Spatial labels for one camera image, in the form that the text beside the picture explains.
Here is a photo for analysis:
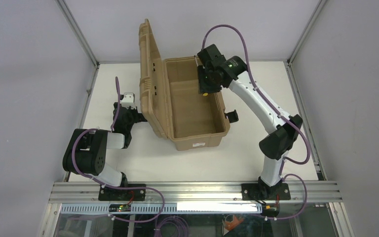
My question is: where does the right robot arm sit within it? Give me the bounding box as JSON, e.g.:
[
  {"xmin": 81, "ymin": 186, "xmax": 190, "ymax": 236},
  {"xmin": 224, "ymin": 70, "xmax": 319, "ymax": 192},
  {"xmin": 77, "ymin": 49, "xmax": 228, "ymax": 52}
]
[{"xmin": 197, "ymin": 44, "xmax": 303, "ymax": 200}]

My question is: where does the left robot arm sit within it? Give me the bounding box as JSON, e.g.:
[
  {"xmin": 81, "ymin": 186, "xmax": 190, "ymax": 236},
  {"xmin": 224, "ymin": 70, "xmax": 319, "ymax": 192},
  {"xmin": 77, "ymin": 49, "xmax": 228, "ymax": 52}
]
[{"xmin": 62, "ymin": 102, "xmax": 147, "ymax": 188}]

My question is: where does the tan plastic toolbox bin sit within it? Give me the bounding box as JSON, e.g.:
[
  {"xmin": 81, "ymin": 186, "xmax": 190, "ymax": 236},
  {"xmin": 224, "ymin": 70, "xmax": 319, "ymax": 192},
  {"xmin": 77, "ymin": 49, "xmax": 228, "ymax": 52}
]
[{"xmin": 139, "ymin": 19, "xmax": 230, "ymax": 151}]

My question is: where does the orange object under table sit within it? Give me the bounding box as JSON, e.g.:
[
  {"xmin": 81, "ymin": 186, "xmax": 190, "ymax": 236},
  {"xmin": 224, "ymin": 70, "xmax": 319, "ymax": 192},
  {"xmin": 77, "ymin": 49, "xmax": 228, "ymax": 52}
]
[{"xmin": 223, "ymin": 214, "xmax": 244, "ymax": 231}]

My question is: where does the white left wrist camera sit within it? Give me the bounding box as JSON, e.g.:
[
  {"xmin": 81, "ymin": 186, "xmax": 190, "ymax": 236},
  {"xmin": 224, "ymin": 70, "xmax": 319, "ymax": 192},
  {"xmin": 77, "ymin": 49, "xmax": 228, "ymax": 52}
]
[{"xmin": 120, "ymin": 92, "xmax": 137, "ymax": 109}]

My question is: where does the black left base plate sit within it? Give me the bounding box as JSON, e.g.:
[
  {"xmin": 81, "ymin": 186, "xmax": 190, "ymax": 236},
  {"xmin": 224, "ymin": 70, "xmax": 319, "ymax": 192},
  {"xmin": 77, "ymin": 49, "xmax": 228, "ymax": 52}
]
[{"xmin": 98, "ymin": 183, "xmax": 146, "ymax": 201}]

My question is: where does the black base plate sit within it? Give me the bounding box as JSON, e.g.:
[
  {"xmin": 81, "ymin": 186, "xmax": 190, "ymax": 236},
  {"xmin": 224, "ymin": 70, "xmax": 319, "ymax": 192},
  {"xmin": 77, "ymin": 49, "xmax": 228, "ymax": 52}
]
[
  {"xmin": 98, "ymin": 183, "xmax": 146, "ymax": 201},
  {"xmin": 241, "ymin": 182, "xmax": 291, "ymax": 200}
]

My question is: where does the aluminium mounting rail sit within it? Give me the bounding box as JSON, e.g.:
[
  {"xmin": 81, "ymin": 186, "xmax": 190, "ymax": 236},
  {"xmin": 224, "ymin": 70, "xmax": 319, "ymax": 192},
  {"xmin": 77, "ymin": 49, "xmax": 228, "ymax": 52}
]
[{"xmin": 48, "ymin": 181, "xmax": 343, "ymax": 203}]

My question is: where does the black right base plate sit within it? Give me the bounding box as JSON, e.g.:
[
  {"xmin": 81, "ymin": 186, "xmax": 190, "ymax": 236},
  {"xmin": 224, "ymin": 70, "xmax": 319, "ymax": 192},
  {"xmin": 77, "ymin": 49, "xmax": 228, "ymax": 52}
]
[{"xmin": 241, "ymin": 182, "xmax": 291, "ymax": 200}]

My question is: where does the white slotted cable duct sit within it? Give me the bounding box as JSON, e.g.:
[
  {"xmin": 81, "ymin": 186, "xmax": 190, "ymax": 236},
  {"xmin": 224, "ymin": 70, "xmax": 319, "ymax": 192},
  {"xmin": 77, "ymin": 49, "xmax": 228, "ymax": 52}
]
[{"xmin": 60, "ymin": 202, "xmax": 262, "ymax": 215}]

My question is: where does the coiled purple cable below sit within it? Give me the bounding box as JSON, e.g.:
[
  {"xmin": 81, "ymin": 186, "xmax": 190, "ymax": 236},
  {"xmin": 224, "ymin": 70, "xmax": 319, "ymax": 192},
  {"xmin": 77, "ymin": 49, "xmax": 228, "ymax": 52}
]
[{"xmin": 154, "ymin": 215, "xmax": 190, "ymax": 237}]

